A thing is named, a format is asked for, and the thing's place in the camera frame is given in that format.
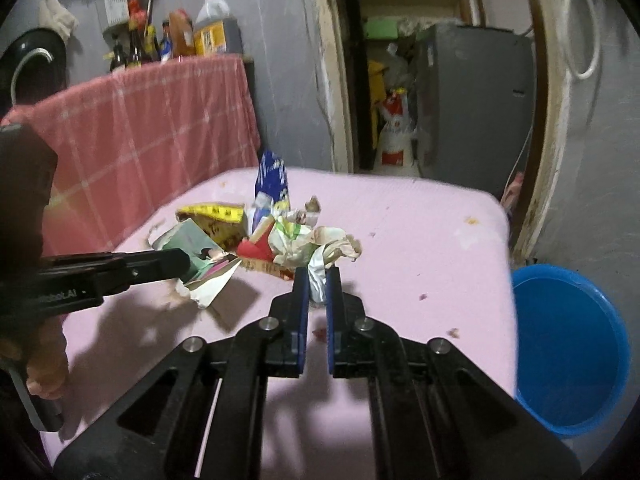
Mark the white cable loop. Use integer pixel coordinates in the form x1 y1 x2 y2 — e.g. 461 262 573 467
552 0 601 81

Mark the orange bottle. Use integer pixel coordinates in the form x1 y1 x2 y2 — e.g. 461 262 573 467
169 8 196 59

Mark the red capped dark bottle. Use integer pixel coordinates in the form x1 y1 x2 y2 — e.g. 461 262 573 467
126 0 146 69

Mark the beige white wrapper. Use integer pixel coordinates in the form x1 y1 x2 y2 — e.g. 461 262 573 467
307 225 363 307

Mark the green box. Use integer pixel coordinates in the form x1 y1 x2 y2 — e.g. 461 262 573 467
364 17 426 40

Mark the person's left hand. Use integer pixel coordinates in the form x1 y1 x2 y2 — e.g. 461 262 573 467
0 316 69 402

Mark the blue plastic bucket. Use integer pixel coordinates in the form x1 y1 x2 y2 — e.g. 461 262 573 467
510 264 632 440

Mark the green white crumpled wrapper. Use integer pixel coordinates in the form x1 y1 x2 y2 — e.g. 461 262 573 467
270 210 316 267

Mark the pink table cover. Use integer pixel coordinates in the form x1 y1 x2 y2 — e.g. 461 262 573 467
40 167 518 480

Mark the red wrapper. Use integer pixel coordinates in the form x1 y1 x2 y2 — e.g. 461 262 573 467
236 232 296 281

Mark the red checked cloth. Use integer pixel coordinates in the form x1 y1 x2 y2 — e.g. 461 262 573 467
0 54 262 258

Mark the white sack with red print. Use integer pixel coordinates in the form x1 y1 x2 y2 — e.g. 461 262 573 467
375 87 421 177

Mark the yellow wrapper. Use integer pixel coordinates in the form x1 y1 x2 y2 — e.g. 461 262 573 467
175 203 248 248

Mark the blue capped bottle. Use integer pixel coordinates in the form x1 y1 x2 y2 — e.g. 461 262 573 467
159 20 175 63

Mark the wooden door frame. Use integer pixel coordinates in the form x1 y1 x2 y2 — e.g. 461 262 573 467
312 0 571 266

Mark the blue snack packet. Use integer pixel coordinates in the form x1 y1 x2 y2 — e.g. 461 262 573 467
252 150 292 233

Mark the torn green white paper carton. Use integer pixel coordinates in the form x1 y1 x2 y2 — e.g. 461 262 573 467
150 217 243 309

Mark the dark wooden door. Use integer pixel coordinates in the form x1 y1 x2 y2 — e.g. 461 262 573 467
331 0 363 171

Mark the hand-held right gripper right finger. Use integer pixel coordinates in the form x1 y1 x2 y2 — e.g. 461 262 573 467
325 266 583 480

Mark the black wok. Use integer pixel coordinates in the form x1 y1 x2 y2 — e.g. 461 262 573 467
0 27 68 118

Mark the hanging white cloth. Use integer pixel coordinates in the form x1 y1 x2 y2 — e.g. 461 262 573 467
39 0 80 41

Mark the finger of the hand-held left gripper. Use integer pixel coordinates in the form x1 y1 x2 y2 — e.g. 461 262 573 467
42 247 193 295

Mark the yellow bag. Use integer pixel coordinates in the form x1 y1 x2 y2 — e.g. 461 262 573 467
367 60 388 151

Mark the grey refrigerator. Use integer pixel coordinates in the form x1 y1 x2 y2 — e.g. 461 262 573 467
417 22 537 196

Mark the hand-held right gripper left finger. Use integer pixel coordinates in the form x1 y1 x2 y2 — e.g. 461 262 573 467
52 266 311 480

